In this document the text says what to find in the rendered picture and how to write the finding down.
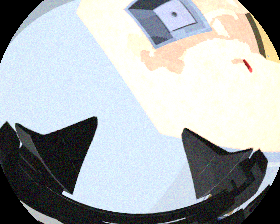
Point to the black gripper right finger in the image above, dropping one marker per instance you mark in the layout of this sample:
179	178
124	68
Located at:
209	163

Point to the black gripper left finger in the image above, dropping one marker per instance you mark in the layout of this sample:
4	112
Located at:
62	152

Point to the red peg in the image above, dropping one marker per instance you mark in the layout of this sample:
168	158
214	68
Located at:
247	65

